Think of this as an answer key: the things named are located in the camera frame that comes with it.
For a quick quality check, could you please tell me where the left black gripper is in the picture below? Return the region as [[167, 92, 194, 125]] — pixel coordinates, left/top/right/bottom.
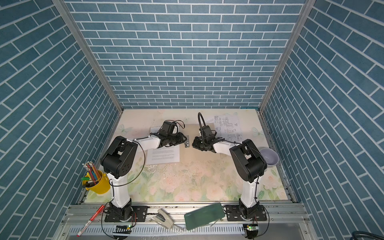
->
[[166, 131, 188, 146]]

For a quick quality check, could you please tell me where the text printed paper sheet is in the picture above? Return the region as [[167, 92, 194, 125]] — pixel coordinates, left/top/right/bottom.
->
[[145, 140, 180, 165]]

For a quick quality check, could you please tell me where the beige cardboard file folder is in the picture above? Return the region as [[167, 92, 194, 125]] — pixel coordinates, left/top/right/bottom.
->
[[179, 124, 232, 165]]

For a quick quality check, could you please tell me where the diagram printed paper sheet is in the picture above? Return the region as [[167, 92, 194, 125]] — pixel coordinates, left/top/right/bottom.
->
[[214, 114, 243, 142]]

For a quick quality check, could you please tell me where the small-text printed paper sheet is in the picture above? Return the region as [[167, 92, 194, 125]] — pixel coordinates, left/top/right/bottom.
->
[[205, 118, 215, 124]]

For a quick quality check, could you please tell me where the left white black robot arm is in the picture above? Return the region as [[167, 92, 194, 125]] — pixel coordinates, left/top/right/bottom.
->
[[101, 120, 187, 222]]

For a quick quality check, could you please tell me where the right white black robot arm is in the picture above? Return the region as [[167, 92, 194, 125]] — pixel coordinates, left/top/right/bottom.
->
[[193, 126, 267, 219]]

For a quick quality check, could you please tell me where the metal folder clip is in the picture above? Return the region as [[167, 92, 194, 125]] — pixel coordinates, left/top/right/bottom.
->
[[184, 136, 190, 148]]

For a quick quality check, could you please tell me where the lavender ceramic cup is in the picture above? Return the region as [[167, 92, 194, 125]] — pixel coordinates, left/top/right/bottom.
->
[[260, 148, 280, 168]]

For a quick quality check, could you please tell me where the green notebook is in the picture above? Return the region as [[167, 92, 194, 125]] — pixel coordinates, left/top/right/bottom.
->
[[184, 203, 225, 231]]

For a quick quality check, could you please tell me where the grey stapler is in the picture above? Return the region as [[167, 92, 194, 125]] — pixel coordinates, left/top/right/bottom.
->
[[152, 209, 174, 229]]

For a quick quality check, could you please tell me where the yellow pen holder cup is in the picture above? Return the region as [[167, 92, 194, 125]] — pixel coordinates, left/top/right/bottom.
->
[[82, 171, 110, 195]]

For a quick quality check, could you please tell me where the coloured pencils bundle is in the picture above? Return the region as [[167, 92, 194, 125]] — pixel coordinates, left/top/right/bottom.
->
[[83, 162, 101, 185]]

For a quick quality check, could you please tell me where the right controller board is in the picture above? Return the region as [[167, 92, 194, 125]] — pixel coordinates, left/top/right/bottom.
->
[[244, 224, 259, 239]]

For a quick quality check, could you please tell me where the controller board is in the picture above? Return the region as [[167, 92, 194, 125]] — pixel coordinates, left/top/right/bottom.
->
[[244, 224, 259, 239], [113, 225, 132, 239]]

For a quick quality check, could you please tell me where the left controller board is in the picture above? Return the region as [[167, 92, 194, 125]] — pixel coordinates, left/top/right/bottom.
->
[[113, 225, 132, 239]]

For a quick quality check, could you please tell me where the red white marker pen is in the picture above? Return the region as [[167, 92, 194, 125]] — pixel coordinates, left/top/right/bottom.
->
[[77, 205, 105, 237]]

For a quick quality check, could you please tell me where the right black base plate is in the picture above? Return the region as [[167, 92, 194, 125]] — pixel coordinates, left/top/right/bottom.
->
[[223, 204, 268, 222]]

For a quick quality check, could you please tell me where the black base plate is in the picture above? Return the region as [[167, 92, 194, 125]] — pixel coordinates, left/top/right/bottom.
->
[[223, 204, 268, 222], [104, 206, 149, 223]]

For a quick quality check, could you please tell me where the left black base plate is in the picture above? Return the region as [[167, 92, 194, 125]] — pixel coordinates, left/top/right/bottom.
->
[[104, 206, 149, 223]]

